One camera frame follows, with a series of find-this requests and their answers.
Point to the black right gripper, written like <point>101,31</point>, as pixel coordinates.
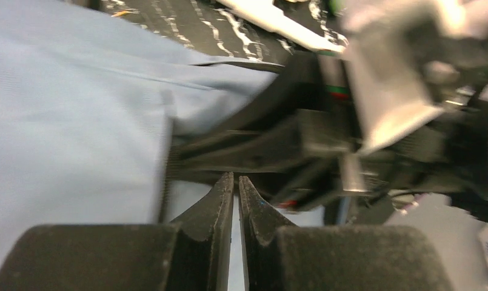
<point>447,155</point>

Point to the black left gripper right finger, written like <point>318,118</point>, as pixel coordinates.
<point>279,255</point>

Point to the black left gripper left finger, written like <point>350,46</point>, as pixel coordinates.
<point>189,253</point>

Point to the light blue student backpack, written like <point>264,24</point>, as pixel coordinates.
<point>88,104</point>

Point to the yellow hex key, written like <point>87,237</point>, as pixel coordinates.
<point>121,13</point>

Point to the white pvc pipe frame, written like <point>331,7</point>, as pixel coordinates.
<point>272,19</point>

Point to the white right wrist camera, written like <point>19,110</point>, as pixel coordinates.
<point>391,98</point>

